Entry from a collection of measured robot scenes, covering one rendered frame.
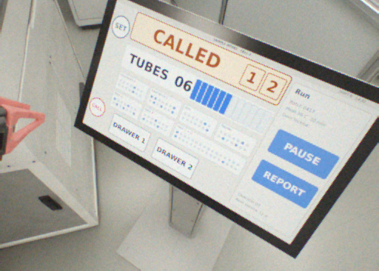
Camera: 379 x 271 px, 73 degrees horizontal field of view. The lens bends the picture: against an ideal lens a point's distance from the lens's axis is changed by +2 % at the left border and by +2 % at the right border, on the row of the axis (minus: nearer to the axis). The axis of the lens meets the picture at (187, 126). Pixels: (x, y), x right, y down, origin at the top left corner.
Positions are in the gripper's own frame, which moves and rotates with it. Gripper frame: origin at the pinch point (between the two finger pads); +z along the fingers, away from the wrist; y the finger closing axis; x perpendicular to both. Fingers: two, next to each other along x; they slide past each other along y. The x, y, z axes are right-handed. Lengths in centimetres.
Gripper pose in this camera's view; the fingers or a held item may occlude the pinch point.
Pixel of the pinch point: (32, 114)
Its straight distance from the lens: 46.8
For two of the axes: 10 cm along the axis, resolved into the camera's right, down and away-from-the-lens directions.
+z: 3.5, -2.1, 9.1
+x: -3.5, 8.8, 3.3
